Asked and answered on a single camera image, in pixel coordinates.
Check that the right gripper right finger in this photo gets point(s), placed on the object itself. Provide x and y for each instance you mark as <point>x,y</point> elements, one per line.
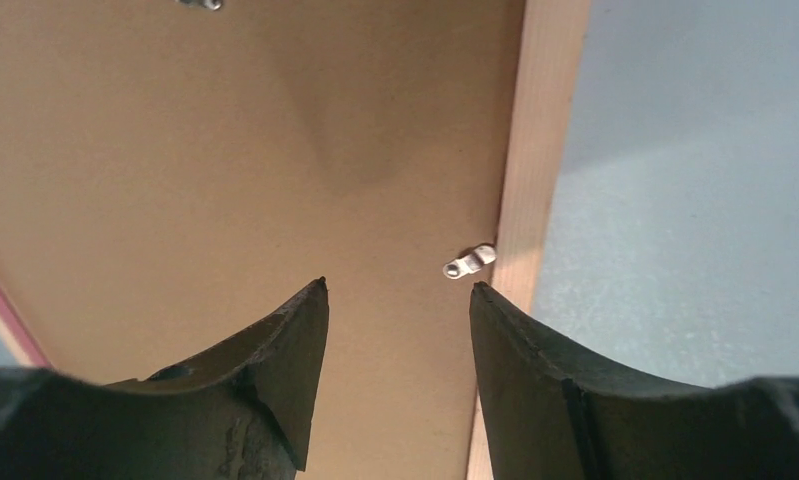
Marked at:
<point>554,409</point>

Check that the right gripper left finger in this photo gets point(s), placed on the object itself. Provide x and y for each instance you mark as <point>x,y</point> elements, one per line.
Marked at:
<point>241,409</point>

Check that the small metal turn clip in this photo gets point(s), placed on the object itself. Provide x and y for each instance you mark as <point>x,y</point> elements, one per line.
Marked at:
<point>470,261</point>

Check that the brown backing board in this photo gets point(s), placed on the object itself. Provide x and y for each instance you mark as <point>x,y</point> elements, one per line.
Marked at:
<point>240,166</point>

